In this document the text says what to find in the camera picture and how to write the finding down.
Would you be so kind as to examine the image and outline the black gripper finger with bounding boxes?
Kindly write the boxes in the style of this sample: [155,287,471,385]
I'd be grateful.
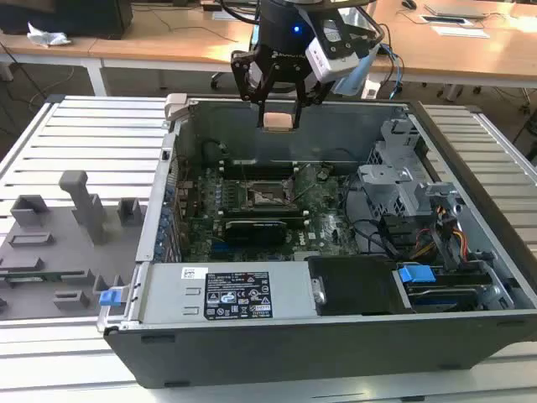
[230,49,279,128]
[292,76,333,129]

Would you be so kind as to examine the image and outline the silver topped CPU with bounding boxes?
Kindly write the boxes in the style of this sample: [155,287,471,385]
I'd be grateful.
[263,112,294,132]

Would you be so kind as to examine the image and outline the thin metal locking lever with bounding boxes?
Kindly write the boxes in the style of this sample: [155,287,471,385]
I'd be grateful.
[292,178,322,202]

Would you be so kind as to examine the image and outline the metal CPU socket cover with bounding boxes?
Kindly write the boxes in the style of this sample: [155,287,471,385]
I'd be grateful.
[281,172,304,213]

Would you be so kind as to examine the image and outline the CPU socket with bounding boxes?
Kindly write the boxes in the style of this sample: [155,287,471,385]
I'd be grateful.
[244,178,297,213]

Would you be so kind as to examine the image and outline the black drive bay cover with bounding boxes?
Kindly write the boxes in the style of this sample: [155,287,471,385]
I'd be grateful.
[308,255,398,316]

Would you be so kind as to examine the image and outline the pale blue plastic piece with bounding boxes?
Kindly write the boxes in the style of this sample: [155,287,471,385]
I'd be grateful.
[332,52,374,97]

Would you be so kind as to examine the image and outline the white paper sheet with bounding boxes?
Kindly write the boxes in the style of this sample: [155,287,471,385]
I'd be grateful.
[211,10,261,22]
[430,24,492,39]

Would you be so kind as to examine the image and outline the wooden desk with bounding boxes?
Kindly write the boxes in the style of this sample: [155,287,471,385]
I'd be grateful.
[368,0,537,92]
[0,0,261,97]

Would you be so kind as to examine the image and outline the silver drive cage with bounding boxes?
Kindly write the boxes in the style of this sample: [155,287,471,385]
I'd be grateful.
[358,117,433,219]

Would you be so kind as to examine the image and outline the black office chair base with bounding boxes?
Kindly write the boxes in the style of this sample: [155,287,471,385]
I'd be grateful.
[435,81,483,102]

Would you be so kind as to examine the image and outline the green motherboard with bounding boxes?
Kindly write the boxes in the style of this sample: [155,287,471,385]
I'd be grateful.
[174,161,366,264]

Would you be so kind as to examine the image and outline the grey laptop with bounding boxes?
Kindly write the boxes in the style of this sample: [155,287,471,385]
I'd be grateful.
[423,3,487,20]

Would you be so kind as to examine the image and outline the black computer box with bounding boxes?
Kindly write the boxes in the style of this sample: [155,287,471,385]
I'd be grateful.
[0,0,133,41]

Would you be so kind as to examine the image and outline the white crumpled cloth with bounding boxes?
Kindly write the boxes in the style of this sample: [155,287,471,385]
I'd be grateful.
[27,21,72,47]

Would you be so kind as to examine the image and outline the hard disk in blue carrier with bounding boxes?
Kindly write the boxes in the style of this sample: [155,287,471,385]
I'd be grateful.
[398,263,496,314]

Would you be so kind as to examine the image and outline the silver power supply box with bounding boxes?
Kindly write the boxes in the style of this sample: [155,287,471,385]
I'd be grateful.
[125,260,314,324]

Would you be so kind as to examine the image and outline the blue plastic release latch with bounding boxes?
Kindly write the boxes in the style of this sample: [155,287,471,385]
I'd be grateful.
[99,287,127,307]

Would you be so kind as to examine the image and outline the grey parts rack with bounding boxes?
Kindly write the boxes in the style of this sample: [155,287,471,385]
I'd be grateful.
[0,170,148,322]

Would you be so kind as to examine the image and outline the open PC case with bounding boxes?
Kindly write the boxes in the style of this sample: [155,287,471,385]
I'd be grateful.
[96,92,537,390]

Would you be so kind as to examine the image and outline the green RAM stick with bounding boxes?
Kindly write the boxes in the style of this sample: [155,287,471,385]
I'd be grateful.
[0,271,85,281]

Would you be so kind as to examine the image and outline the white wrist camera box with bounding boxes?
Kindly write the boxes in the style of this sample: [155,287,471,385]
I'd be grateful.
[305,18,373,83]

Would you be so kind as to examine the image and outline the blue cable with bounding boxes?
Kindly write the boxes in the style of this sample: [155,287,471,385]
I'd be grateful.
[378,41,406,102]

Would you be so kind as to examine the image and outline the black cable bundle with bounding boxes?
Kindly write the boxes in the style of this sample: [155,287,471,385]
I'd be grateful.
[343,184,425,259]

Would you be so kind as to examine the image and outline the yellow red power wires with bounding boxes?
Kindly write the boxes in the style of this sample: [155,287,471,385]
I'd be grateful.
[413,204,470,260]

